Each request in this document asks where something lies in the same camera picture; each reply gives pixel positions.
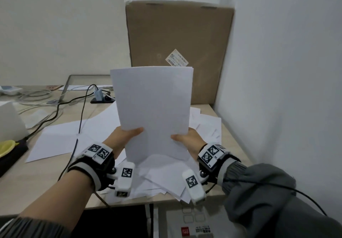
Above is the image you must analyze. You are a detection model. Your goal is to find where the white shipping label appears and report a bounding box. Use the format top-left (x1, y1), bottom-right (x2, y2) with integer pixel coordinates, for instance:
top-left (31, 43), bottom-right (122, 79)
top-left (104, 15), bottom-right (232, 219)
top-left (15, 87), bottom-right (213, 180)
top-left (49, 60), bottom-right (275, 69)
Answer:
top-left (165, 49), bottom-right (189, 67)

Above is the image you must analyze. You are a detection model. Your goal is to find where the black power strip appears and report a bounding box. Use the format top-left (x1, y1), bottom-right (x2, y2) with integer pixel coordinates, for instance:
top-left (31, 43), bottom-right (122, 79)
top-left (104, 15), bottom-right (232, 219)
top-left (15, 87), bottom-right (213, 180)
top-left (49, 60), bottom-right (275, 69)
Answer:
top-left (90, 95), bottom-right (116, 104)

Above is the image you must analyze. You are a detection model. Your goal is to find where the white block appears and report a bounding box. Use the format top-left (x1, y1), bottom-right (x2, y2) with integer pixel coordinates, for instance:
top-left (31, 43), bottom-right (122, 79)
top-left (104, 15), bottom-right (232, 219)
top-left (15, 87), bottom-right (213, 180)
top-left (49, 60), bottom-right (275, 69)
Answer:
top-left (0, 101), bottom-right (28, 143)

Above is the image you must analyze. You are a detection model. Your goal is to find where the black cabinet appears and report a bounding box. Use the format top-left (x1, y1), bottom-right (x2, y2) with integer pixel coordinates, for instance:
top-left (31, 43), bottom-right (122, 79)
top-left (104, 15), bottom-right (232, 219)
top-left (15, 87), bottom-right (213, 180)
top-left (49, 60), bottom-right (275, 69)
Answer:
top-left (70, 204), bottom-right (154, 238)

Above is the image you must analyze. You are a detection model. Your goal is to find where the black right wrist tracker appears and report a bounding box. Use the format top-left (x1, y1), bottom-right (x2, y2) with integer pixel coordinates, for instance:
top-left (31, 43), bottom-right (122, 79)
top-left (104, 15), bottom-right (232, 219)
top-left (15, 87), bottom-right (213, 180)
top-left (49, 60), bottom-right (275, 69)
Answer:
top-left (182, 143), bottom-right (242, 205)

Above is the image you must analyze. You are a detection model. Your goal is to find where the black wrist tracker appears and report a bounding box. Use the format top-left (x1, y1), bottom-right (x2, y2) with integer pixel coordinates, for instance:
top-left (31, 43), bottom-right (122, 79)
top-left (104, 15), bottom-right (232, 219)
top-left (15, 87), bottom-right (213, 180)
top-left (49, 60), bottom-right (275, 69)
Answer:
top-left (182, 143), bottom-right (242, 205)
top-left (67, 143), bottom-right (136, 198)

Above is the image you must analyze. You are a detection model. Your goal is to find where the black left wrist tracker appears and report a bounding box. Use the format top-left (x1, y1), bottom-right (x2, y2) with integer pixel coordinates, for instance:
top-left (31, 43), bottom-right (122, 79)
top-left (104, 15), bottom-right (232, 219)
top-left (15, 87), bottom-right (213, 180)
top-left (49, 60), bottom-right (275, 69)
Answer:
top-left (67, 143), bottom-right (136, 198)

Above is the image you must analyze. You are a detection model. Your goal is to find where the thin black tracker cable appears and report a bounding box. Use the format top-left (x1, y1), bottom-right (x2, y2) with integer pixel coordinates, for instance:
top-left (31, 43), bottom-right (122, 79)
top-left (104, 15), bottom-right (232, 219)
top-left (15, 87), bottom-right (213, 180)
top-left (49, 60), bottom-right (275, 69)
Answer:
top-left (204, 178), bottom-right (328, 217)

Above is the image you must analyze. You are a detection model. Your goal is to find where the large brown cardboard box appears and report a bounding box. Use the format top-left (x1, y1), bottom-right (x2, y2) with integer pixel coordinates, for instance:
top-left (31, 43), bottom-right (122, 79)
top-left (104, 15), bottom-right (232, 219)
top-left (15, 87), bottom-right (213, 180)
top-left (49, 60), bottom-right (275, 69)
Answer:
top-left (125, 1), bottom-right (235, 105)

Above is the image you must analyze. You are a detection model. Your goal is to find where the grey cable bundle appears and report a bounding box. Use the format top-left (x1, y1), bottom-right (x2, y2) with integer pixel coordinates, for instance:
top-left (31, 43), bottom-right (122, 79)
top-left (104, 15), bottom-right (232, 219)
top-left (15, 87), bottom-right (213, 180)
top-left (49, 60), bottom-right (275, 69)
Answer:
top-left (14, 89), bottom-right (66, 139)

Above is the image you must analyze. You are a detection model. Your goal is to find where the grey metal frame stand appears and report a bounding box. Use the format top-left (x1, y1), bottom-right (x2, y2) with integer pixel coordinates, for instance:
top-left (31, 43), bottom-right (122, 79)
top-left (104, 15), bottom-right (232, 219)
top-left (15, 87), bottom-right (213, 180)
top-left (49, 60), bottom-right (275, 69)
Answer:
top-left (46, 74), bottom-right (114, 105)

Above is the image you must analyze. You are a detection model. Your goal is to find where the person's right hand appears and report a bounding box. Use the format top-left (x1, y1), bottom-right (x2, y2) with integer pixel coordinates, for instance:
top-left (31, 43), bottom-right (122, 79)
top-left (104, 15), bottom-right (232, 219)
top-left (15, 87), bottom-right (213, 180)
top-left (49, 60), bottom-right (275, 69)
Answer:
top-left (171, 128), bottom-right (208, 162)

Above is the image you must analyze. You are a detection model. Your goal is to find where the white office machine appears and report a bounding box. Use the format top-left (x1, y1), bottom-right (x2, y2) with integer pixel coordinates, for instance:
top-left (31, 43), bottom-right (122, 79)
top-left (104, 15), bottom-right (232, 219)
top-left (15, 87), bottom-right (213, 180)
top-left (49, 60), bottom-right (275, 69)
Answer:
top-left (153, 199), bottom-right (242, 238)

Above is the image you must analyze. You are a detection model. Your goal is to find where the white flat device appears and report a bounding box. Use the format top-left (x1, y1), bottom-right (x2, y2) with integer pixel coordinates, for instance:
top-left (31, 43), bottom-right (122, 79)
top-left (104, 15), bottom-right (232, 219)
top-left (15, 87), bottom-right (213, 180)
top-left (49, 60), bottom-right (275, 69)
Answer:
top-left (0, 85), bottom-right (23, 96)

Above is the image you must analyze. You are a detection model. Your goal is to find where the person's left forearm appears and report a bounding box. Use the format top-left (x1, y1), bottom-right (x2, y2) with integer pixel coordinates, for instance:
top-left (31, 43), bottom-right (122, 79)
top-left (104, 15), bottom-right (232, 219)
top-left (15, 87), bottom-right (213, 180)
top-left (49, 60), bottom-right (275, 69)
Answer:
top-left (0, 169), bottom-right (94, 238)

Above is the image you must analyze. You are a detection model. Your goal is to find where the stack of white sheets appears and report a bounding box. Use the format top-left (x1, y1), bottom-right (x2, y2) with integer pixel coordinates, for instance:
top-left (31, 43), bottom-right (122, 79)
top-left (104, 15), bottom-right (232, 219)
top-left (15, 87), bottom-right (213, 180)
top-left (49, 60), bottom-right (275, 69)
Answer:
top-left (110, 66), bottom-right (194, 164)

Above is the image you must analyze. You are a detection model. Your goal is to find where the person's right forearm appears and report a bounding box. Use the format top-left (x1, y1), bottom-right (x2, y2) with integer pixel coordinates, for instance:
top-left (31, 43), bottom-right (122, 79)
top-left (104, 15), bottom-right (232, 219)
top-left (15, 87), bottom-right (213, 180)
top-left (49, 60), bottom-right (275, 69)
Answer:
top-left (221, 161), bottom-right (342, 238)

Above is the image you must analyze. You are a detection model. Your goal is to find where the person's left hand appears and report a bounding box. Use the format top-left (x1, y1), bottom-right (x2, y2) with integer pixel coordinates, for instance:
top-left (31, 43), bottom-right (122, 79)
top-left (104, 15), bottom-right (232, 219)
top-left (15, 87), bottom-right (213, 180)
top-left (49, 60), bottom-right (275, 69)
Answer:
top-left (103, 127), bottom-right (145, 159)

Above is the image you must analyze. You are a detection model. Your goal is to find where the pile of loose white papers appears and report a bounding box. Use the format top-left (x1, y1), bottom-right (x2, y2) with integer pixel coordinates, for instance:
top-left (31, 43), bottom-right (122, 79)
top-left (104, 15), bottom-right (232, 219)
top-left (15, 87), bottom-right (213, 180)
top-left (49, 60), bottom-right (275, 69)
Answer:
top-left (25, 101), bottom-right (223, 204)

